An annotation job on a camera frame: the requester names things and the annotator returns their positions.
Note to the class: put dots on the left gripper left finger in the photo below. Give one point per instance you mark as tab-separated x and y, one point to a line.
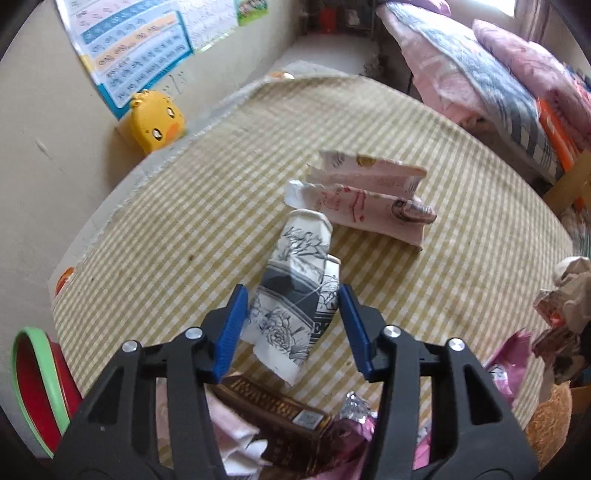
146	415

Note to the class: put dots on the pink foil wrapper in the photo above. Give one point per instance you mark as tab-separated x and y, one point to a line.
350	434

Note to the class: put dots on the brown paper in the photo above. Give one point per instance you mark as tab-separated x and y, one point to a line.
564	346

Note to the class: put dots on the dark brown snack box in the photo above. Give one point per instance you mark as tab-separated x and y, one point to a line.
293	430

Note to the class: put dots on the black white floral carton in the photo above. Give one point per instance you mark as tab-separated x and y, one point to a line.
297	297

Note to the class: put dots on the white pink paper bag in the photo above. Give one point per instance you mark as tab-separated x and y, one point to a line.
365	193

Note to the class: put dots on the red green-rimmed trash bin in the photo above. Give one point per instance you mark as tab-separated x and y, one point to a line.
45	390

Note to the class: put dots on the brown plush teddy bear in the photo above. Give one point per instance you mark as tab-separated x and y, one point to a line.
548	428

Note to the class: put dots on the yellow checked tablecloth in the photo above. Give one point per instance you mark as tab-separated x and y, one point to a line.
210	218

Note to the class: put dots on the wooden chair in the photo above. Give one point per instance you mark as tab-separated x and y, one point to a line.
572	185

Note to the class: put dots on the orange box on bed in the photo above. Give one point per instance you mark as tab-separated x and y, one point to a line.
565	148

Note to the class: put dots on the yellow duck potty seat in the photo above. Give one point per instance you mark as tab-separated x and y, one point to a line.
155	120

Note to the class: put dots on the bed with plaid blanket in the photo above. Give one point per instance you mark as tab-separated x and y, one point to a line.
456	76

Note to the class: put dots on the pink quilt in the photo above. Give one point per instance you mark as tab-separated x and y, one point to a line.
543	75

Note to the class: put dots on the red container on floor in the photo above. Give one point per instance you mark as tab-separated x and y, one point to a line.
328	20

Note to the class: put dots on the blue pinyin wall poster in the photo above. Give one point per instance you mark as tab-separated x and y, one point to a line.
126	46

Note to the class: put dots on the white chart wall poster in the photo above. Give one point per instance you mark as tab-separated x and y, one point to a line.
208	21

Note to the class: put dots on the green number wall poster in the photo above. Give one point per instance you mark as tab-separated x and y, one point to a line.
250	10

